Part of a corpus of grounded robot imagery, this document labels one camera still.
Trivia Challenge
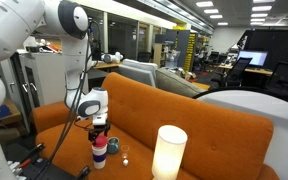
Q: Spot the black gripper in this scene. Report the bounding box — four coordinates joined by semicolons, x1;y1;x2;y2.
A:
88;120;111;143

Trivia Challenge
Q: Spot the pink round lid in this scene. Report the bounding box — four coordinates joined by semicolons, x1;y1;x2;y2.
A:
93;134;108;147

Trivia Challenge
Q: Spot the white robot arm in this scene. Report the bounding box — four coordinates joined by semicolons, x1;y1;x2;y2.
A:
0;0;108;180

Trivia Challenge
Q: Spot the blue-white cup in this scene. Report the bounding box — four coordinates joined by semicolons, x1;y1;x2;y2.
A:
92;146;107;169

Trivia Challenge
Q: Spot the small teal mug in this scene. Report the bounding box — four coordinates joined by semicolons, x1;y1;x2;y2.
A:
107;137;119;154

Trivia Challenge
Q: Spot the small clear glass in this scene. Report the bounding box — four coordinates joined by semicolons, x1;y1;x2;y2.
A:
121;145;130;159

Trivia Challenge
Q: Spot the small white cube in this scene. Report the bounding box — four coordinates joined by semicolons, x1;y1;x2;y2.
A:
123;159;129;166

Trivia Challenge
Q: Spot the grey sofa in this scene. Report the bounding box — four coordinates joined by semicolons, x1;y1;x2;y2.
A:
156;68;204;98

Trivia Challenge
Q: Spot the orange fabric sofa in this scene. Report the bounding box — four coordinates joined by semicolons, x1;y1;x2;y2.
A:
32;72;280;180

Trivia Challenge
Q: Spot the black office chair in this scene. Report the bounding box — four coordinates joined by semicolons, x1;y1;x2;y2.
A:
213;57;251;87

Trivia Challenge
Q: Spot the computer monitor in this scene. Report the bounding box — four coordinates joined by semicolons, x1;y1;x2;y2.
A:
237;50;268;66

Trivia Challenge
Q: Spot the white round table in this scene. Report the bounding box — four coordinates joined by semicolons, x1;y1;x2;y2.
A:
195;87;288;180

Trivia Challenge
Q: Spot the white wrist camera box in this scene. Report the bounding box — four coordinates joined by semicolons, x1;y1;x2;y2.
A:
92;113;107;126

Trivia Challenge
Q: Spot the black cable on sofa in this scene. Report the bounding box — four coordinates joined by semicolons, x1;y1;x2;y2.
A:
73;117;95;132

